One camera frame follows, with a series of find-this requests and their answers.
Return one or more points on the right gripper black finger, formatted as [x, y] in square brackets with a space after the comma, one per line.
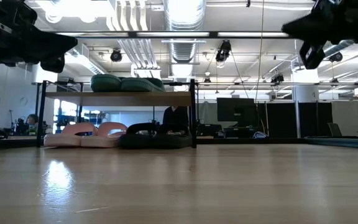
[306, 29]

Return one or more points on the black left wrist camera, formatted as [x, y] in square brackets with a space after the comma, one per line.
[53, 65]

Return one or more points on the black aluminium table frame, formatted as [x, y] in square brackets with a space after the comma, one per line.
[244, 140]

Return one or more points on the black partition panel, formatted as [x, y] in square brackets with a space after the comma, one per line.
[281, 119]
[315, 119]

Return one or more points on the grey office chair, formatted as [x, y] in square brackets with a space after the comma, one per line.
[334, 129]

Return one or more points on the black computer monitor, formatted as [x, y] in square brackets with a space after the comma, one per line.
[236, 112]

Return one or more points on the silver ceiling air duct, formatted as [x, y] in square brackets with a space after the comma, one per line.
[183, 31]

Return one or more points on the green rubber slide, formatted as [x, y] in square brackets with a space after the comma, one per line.
[104, 83]
[138, 85]

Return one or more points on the black overhead crossbar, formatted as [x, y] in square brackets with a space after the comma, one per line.
[132, 34]

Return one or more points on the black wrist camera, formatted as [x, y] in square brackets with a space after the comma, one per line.
[312, 64]
[53, 65]

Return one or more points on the black ceiling-hung camera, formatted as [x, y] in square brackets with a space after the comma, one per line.
[278, 78]
[224, 49]
[336, 57]
[116, 55]

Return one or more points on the wooden shelf with black frame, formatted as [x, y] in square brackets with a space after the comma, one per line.
[120, 98]

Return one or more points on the white rectangular ceiling duct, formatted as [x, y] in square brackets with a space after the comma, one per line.
[82, 62]

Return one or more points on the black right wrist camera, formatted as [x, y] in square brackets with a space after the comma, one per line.
[312, 64]

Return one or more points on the white round column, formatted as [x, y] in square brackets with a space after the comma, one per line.
[305, 93]

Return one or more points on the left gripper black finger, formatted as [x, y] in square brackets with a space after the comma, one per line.
[45, 45]

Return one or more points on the person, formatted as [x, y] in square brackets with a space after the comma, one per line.
[175, 116]
[32, 119]

